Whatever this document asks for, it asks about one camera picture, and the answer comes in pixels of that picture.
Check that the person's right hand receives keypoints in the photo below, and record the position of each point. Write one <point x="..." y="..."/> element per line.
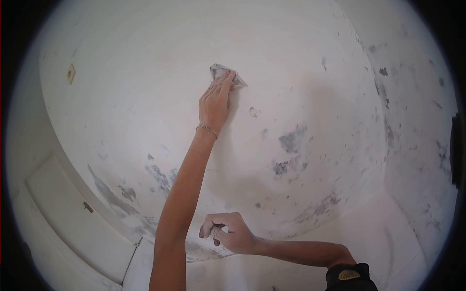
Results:
<point x="236" y="234"/>

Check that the person's left hand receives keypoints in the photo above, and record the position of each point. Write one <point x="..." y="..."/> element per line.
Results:
<point x="214" y="107"/>

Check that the person's right fingers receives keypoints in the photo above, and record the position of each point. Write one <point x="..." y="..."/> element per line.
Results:
<point x="213" y="225"/>

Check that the person's left fingers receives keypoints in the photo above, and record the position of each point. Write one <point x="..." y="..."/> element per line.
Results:
<point x="220" y="83"/>

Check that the small grey sandpaper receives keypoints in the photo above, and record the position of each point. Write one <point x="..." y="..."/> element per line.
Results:
<point x="216" y="231"/>

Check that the grey sandpaper piece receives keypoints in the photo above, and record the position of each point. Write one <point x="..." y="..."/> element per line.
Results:
<point x="222" y="71"/>

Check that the white door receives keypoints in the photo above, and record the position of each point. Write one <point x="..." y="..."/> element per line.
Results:
<point x="78" y="218"/>

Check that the person's body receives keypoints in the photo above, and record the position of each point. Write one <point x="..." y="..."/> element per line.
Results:
<point x="350" y="277"/>

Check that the beige wall switch box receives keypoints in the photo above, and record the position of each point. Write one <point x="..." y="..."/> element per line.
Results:
<point x="70" y="74"/>

